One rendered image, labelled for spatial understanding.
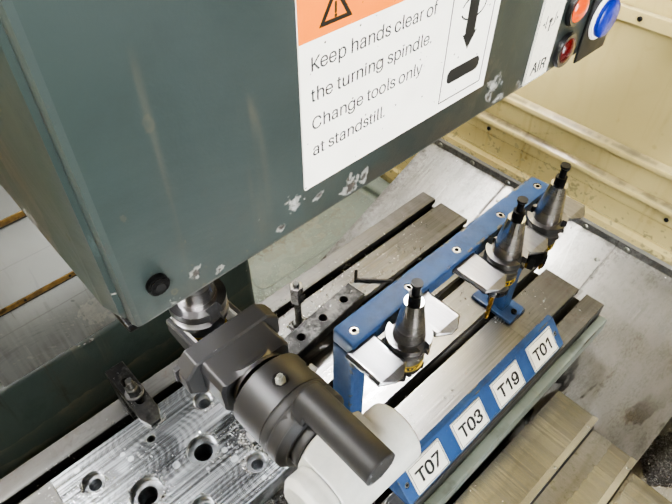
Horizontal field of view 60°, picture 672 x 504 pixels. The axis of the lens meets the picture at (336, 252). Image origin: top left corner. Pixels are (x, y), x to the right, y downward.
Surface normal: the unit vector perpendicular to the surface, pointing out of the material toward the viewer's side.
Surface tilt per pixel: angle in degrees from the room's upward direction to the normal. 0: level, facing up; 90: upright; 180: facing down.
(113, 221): 90
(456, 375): 0
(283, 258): 0
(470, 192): 24
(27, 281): 90
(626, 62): 90
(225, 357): 1
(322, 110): 90
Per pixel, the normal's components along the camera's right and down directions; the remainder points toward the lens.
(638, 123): -0.73, 0.50
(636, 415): -0.30, -0.43
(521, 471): 0.10, -0.75
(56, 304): 0.69, 0.53
